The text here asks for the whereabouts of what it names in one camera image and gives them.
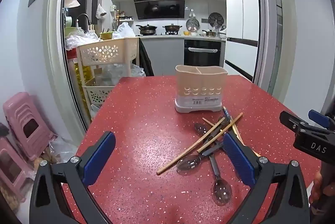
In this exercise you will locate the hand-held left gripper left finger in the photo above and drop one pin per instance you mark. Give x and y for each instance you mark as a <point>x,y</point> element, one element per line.
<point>99,158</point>

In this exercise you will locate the dark hanging jacket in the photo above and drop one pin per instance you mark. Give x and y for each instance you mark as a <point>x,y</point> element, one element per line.
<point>145,59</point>

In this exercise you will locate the round steel steamer rack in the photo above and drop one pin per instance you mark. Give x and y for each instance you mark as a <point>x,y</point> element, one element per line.
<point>193,23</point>

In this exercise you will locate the beige flower-cutout basket rack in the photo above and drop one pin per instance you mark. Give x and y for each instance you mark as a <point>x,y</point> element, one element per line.
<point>104,52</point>

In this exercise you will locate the white plastic bag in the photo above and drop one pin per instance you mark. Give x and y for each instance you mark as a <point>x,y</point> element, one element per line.
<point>125,30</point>

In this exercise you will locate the hanging clear plastic bag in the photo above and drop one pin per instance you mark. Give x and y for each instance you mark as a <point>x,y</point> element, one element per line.
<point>100,11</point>

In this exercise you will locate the yellow patterned wooden chopstick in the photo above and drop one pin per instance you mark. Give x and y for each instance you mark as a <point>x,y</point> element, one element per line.
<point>208,122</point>

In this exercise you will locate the crumpled clear plastic bags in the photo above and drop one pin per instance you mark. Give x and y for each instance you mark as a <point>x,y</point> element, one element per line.
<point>78,39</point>

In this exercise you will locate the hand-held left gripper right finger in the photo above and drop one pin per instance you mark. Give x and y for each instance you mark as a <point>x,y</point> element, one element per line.
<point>239,158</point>

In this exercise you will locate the black range hood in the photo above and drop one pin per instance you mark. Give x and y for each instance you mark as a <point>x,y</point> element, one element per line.
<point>159,5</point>

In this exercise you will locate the dark cooking pot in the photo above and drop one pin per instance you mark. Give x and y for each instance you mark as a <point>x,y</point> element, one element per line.
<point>172,28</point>

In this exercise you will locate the yellow bowl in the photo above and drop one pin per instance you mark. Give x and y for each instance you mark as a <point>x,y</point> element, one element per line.
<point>186,33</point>

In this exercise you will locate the gold foil packet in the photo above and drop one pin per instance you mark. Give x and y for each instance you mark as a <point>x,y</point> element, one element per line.
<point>79,77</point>

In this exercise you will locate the pink plastic stool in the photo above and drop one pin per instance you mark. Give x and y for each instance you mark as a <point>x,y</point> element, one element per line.
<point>26,124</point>
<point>11,169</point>

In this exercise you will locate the clear plastic floor bag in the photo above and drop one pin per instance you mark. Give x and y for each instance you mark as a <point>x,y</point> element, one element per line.
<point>61,149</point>

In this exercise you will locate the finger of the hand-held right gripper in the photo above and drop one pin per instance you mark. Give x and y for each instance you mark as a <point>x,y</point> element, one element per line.
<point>318,116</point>
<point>291,120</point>

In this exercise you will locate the clear bags inside rack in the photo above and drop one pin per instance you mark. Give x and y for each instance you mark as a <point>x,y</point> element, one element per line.
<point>117,74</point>

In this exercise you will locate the white condiment shelf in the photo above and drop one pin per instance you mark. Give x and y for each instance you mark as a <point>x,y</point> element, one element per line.
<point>123,18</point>

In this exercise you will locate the black wok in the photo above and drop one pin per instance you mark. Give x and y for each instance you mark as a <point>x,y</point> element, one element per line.
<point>147,29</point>

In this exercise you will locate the beige plastic utensil holder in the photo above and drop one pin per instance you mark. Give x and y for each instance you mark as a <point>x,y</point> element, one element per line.
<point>200,88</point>

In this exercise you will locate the plain wooden chopstick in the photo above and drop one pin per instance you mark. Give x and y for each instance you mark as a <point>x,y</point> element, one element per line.
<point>183,154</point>
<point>222,132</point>

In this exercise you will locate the curved kitchen faucet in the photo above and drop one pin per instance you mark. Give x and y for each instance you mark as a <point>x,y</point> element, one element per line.
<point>83,16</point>

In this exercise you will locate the round hanging multi-cup pan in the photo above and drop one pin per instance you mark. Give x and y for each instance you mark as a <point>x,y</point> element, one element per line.
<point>216,19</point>

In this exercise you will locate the white refrigerator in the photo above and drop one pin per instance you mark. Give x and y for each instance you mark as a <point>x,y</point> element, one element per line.
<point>238,30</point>

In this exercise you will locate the blue patterned wooden chopstick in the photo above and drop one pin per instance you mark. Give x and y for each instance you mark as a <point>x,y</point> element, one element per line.
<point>228,114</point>

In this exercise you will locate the person's right hand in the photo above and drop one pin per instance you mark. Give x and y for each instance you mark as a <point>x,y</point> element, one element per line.
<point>318,187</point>

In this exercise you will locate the small steel saucepan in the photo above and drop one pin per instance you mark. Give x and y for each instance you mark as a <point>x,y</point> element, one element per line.
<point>210,33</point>

